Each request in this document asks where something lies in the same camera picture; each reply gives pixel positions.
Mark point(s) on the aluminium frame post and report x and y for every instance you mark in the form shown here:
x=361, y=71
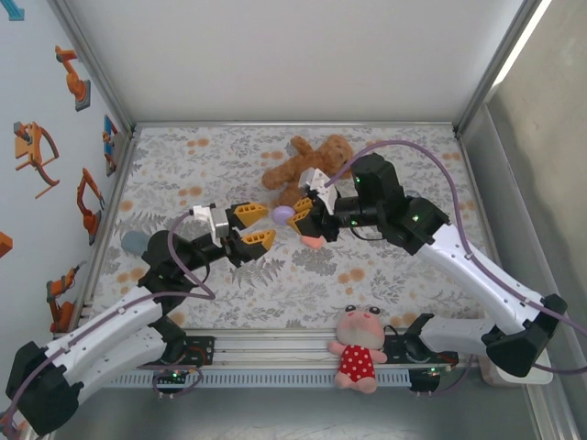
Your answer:
x=498, y=64
x=92, y=64

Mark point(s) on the aluminium frame back bar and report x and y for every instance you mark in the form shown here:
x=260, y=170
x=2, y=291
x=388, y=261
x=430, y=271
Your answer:
x=293, y=124

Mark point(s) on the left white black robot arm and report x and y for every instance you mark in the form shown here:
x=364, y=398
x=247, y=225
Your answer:
x=114, y=316

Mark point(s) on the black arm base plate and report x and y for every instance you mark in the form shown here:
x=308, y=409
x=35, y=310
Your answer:
x=202, y=350
x=398, y=352

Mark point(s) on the pink earbud charging case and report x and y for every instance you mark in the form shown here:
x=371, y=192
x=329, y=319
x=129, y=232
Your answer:
x=313, y=242

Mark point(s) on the floral table mat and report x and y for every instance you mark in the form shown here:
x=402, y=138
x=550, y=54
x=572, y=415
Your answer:
x=183, y=156

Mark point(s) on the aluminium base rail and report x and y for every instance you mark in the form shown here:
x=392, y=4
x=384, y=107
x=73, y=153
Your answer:
x=275, y=350

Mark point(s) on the purple earbud charging case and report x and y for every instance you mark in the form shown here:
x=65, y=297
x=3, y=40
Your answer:
x=282, y=214

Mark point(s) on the blue orange machine sticker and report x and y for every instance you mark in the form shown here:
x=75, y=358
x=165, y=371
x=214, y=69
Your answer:
x=110, y=146

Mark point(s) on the blue-grey glasses case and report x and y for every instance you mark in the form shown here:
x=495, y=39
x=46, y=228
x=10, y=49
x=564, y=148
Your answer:
x=134, y=241

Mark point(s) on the orange block sticker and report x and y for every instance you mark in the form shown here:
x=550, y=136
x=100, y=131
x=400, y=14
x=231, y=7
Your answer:
x=4, y=244

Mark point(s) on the brown teddy bear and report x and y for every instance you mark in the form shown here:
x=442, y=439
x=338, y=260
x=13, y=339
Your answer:
x=293, y=169

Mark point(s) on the white tissue box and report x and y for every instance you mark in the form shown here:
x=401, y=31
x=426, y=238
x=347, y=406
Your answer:
x=543, y=380

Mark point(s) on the pink plush toy dotted dress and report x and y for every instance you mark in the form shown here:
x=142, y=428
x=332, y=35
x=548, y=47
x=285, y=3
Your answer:
x=360, y=362

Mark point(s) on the blue wall sticker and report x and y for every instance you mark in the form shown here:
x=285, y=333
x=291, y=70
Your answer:
x=14, y=10

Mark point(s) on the orange gripper claw sticker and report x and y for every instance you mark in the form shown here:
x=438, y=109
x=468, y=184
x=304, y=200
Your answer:
x=29, y=153

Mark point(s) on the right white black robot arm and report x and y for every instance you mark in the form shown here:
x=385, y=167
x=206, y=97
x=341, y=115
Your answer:
x=477, y=284

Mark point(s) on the aluminium frame side rail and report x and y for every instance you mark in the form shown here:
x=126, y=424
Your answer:
x=96, y=272
x=557, y=417

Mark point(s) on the black circuit board with leds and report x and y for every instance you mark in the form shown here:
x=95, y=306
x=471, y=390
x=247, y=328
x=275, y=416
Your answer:
x=428, y=372
x=176, y=375

